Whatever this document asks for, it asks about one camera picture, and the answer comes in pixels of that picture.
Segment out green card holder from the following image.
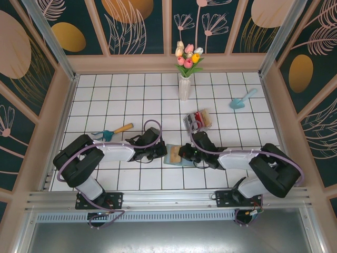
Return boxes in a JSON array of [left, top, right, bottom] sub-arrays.
[[162, 143, 195, 167]]

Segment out clear acrylic card box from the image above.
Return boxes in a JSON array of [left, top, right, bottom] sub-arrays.
[[183, 108, 213, 132]]

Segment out red credit card stack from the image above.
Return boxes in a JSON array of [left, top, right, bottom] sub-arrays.
[[194, 112, 205, 128]]

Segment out gold credit card stack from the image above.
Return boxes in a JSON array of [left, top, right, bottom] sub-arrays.
[[200, 110, 212, 127]]

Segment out light blue trowel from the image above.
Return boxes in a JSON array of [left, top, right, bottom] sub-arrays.
[[228, 88, 258, 110]]

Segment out white ribbed vase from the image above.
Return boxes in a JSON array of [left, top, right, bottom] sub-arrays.
[[178, 74, 191, 101]]

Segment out artificial tulip bouquet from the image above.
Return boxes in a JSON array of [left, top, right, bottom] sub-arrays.
[[174, 41, 205, 79]]

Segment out teal rake wooden handle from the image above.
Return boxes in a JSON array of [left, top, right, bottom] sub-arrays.
[[91, 123, 134, 142]]

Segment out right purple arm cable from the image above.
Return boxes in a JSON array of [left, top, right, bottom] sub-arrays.
[[188, 120, 306, 227]]

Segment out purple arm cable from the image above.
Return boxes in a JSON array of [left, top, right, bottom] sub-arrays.
[[188, 120, 306, 227], [57, 120, 162, 229]]

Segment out aluminium rail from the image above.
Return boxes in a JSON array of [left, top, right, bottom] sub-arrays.
[[25, 187, 314, 211]]

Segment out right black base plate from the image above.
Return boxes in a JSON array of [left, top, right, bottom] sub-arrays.
[[215, 190, 264, 209]]

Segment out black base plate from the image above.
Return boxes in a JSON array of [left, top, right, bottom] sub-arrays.
[[75, 191, 124, 210], [215, 190, 264, 209]]

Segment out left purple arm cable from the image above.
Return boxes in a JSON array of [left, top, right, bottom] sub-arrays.
[[57, 120, 162, 229]]

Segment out slotted grey cable duct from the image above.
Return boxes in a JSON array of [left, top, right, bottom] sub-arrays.
[[35, 210, 237, 222]]

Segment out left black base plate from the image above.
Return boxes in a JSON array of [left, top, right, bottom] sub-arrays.
[[75, 191, 124, 210]]

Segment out black round cable port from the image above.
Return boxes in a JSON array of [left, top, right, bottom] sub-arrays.
[[234, 209, 261, 227], [86, 212, 105, 229]]

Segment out aluminium corner post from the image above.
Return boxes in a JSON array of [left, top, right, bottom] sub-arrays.
[[22, 0, 80, 81], [257, 0, 309, 77]]

